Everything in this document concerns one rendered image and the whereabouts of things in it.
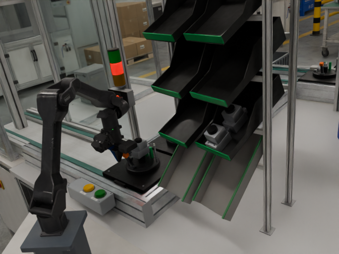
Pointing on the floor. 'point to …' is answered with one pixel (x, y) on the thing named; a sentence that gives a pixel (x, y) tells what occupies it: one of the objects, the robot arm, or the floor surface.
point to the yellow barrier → (319, 16)
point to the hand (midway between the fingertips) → (117, 153)
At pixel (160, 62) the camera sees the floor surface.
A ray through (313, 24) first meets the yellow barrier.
